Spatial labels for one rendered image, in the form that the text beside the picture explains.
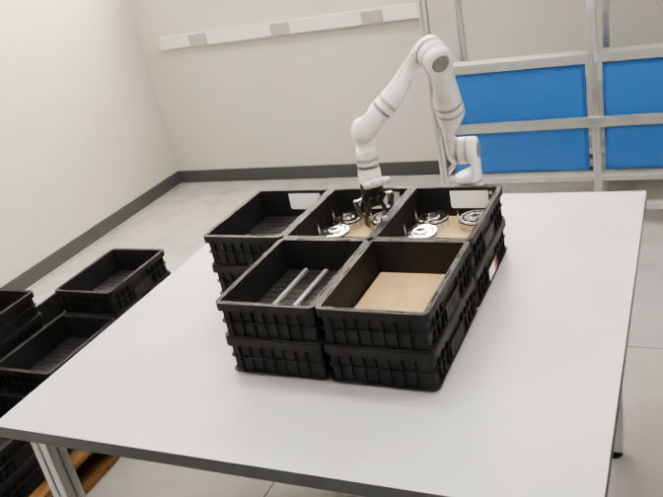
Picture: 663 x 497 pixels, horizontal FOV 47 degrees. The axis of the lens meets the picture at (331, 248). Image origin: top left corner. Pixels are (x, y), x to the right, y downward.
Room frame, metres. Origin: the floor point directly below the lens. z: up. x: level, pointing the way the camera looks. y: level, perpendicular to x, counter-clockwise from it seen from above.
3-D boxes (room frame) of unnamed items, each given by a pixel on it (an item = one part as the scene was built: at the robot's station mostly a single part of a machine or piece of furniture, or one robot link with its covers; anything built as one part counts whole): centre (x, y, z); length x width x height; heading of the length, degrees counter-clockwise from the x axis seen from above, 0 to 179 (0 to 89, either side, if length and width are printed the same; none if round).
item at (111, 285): (3.01, 0.95, 0.37); 0.40 x 0.30 x 0.45; 152
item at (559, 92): (3.87, -1.10, 0.60); 0.72 x 0.03 x 0.56; 62
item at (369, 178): (2.30, -0.17, 1.03); 0.11 x 0.09 x 0.06; 12
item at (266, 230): (2.41, 0.18, 0.87); 0.40 x 0.30 x 0.11; 151
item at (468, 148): (2.45, -0.51, 0.95); 0.09 x 0.09 x 0.17; 65
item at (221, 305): (1.91, 0.11, 0.92); 0.40 x 0.30 x 0.02; 151
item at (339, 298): (1.77, -0.15, 0.87); 0.40 x 0.30 x 0.11; 151
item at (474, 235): (2.12, -0.34, 0.92); 0.40 x 0.30 x 0.02; 151
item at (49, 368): (2.65, 1.13, 0.31); 0.40 x 0.30 x 0.34; 152
